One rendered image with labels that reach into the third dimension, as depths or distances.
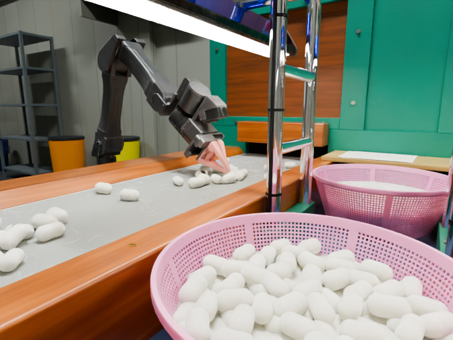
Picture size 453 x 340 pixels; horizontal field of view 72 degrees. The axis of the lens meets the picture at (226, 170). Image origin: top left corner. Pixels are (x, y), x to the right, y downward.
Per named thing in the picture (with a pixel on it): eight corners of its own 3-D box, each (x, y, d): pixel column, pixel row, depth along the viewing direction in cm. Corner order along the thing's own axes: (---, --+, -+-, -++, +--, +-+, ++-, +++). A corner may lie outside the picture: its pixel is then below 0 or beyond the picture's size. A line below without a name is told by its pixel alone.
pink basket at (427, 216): (351, 251, 50) (356, 195, 48) (292, 203, 76) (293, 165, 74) (493, 241, 54) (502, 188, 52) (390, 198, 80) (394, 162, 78)
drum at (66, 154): (95, 185, 373) (91, 136, 362) (65, 192, 341) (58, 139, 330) (77, 181, 393) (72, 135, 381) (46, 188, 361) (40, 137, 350)
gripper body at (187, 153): (226, 137, 78) (208, 117, 80) (201, 140, 69) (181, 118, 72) (212, 155, 81) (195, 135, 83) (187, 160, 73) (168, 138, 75)
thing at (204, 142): (242, 161, 73) (217, 133, 76) (225, 165, 67) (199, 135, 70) (226, 180, 76) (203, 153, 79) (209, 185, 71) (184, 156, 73)
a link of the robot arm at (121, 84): (121, 155, 104) (133, 54, 92) (102, 157, 99) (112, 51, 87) (111, 148, 108) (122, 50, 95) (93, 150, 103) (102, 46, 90)
